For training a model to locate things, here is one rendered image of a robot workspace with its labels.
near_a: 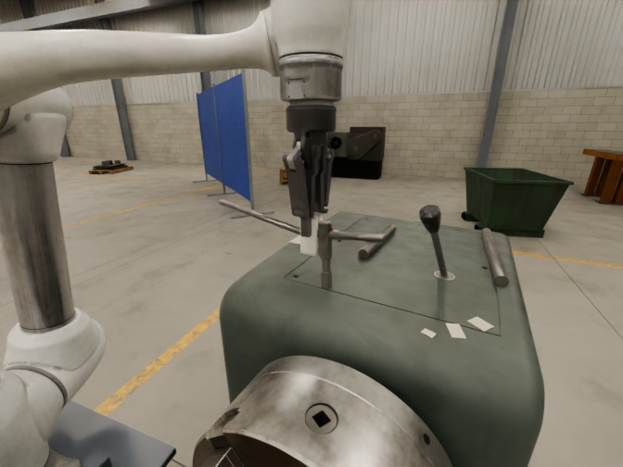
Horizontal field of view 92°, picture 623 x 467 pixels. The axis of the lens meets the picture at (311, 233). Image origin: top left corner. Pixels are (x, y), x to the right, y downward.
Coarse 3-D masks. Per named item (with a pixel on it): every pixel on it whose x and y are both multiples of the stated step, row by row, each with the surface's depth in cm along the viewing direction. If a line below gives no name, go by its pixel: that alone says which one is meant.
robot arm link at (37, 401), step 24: (0, 384) 56; (24, 384) 61; (48, 384) 64; (0, 408) 54; (24, 408) 58; (48, 408) 63; (0, 432) 53; (24, 432) 57; (48, 432) 63; (0, 456) 53; (24, 456) 57
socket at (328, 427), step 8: (312, 408) 32; (320, 408) 32; (328, 408) 32; (312, 416) 31; (320, 416) 32; (328, 416) 31; (336, 416) 31; (312, 424) 30; (320, 424) 32; (328, 424) 30; (336, 424) 30; (320, 432) 29; (328, 432) 29
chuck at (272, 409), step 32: (256, 384) 39; (288, 384) 35; (320, 384) 35; (224, 416) 37; (256, 416) 32; (288, 416) 31; (352, 416) 31; (384, 416) 32; (256, 448) 30; (288, 448) 28; (320, 448) 28; (352, 448) 28; (384, 448) 29; (416, 448) 31
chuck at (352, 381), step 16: (272, 368) 41; (288, 368) 39; (304, 368) 38; (320, 368) 37; (336, 368) 37; (336, 384) 35; (352, 384) 35; (368, 384) 35; (368, 400) 33; (384, 400) 34; (400, 400) 35; (400, 416) 33; (416, 416) 34; (416, 432) 33; (432, 448) 33; (432, 464) 31; (448, 464) 33
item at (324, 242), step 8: (320, 224) 49; (328, 224) 49; (320, 232) 49; (328, 232) 49; (320, 240) 49; (328, 240) 49; (320, 248) 50; (328, 248) 49; (320, 256) 50; (328, 256) 50; (328, 264) 50; (328, 272) 50; (328, 280) 51
